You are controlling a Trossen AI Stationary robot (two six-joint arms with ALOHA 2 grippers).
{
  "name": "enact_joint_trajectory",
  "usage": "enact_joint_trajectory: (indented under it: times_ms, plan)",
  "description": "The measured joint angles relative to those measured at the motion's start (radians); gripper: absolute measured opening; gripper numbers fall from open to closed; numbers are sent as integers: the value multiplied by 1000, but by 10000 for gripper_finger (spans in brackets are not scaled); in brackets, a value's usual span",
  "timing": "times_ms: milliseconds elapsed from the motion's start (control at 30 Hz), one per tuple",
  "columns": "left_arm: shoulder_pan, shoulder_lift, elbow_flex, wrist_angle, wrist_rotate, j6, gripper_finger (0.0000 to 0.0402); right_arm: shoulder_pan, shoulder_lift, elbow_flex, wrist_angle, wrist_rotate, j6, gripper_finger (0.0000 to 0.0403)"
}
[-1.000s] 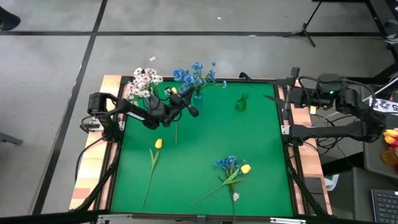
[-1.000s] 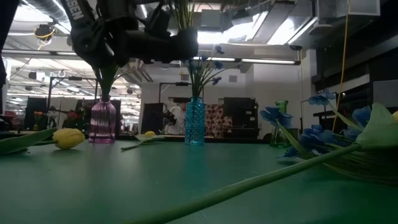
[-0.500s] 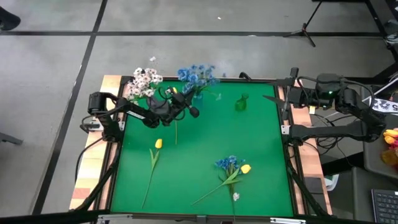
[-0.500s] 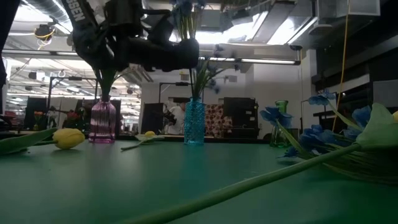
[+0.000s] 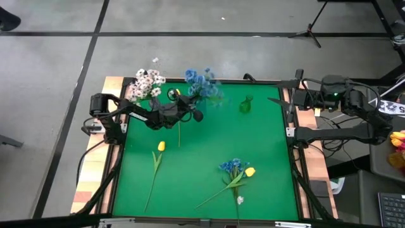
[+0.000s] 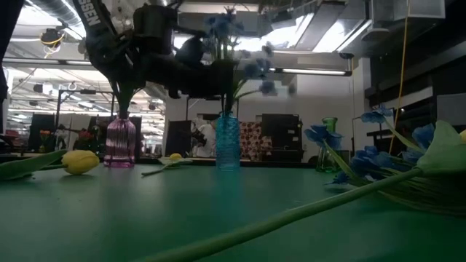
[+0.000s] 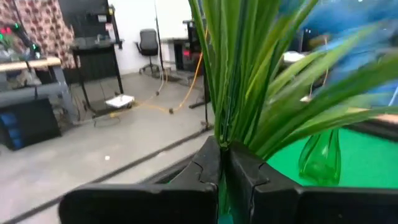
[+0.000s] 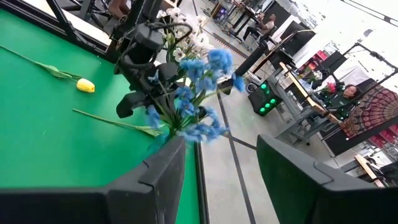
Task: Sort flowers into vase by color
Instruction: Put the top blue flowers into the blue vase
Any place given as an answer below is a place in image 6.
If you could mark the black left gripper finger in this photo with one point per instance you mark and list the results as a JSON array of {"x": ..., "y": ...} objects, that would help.
[{"x": 222, "y": 78}]

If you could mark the blue artificial flower bunch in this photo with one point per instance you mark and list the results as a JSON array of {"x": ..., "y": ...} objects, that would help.
[
  {"x": 222, "y": 25},
  {"x": 322, "y": 135},
  {"x": 255, "y": 69}
]

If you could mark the teal textured glass vase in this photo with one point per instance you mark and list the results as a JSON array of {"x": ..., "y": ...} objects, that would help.
[{"x": 227, "y": 145}]

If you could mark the purple ribbed glass vase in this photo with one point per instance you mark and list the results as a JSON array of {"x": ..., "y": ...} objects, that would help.
[{"x": 120, "y": 145}]

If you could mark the yellow artificial tulip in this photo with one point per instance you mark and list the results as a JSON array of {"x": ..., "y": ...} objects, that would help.
[
  {"x": 80, "y": 162},
  {"x": 175, "y": 156}
]

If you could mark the pale green foreground flower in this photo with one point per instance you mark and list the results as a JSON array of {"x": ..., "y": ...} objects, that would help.
[{"x": 291, "y": 215}]

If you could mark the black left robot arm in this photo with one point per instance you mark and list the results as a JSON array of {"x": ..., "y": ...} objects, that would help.
[{"x": 96, "y": 43}]

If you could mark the green glass vase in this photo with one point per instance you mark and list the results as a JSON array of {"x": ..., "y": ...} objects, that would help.
[{"x": 329, "y": 123}]

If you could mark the person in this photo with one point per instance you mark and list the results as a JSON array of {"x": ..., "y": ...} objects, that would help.
[{"x": 207, "y": 140}]

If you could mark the dark upright panel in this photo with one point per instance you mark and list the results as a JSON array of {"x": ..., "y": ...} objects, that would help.
[{"x": 178, "y": 134}]

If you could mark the floral patterned screen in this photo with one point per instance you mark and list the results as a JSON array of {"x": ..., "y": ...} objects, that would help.
[{"x": 255, "y": 140}]

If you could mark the black cabinet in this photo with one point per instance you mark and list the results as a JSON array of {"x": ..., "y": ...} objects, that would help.
[{"x": 282, "y": 127}]

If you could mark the long tube light fixture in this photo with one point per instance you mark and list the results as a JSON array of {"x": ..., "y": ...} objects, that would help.
[{"x": 313, "y": 71}]

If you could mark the red flower bouquet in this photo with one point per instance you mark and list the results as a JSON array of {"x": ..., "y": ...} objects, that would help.
[{"x": 85, "y": 136}]

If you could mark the green table mat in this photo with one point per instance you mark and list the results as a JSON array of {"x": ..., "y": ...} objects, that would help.
[{"x": 109, "y": 225}]

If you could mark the black gantry frame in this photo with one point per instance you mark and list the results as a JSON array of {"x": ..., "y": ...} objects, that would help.
[{"x": 85, "y": 91}]

